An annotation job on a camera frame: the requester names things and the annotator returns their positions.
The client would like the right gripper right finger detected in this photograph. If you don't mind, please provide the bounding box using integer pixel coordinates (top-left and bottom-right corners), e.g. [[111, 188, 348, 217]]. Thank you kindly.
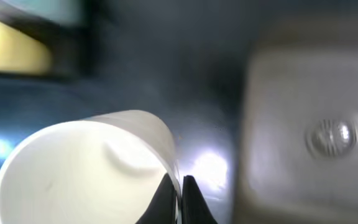
[[181, 175, 219, 224]]

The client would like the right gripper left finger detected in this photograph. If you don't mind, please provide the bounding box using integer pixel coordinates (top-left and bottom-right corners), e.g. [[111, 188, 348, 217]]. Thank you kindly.
[[135, 172, 178, 224]]

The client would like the white cup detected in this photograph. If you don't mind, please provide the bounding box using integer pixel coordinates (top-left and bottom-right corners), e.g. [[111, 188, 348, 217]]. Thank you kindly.
[[0, 109, 181, 224]]

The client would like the steel sink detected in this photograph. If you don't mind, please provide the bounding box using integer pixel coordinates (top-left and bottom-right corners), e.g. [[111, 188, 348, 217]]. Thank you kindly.
[[234, 18, 358, 224]]

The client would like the yellow cup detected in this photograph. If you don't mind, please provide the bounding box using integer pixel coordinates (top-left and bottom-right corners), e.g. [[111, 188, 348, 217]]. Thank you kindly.
[[0, 12, 53, 75]]

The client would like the green cup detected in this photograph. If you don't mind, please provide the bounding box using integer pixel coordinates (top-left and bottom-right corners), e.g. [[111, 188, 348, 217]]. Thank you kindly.
[[1, 0, 84, 26]]

